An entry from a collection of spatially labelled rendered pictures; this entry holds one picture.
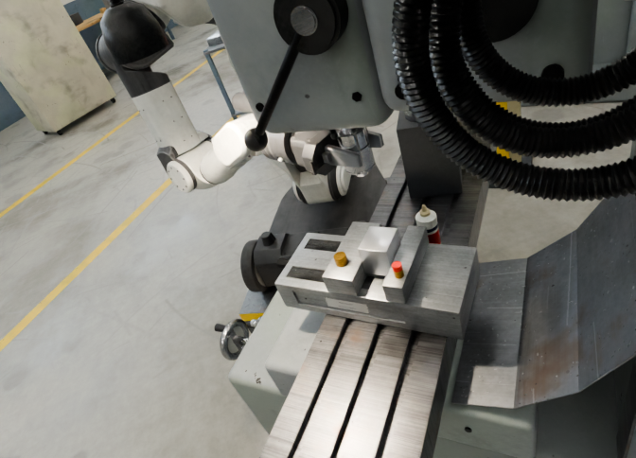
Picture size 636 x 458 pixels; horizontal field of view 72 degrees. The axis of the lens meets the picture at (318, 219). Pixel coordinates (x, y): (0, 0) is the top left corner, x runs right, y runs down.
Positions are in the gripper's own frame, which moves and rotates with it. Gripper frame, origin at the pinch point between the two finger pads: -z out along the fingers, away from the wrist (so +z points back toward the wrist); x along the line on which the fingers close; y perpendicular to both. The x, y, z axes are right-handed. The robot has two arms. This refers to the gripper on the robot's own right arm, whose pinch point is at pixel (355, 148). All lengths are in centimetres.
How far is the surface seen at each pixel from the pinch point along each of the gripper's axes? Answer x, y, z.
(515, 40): -4.4, -17.2, -25.5
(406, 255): 0.1, 20.6, -5.1
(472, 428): -11.5, 43.8, -20.7
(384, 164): 151, 125, 125
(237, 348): -17, 65, 50
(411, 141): 26.7, 16.4, 9.5
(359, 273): -6.3, 21.6, 0.7
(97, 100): 159, 116, 605
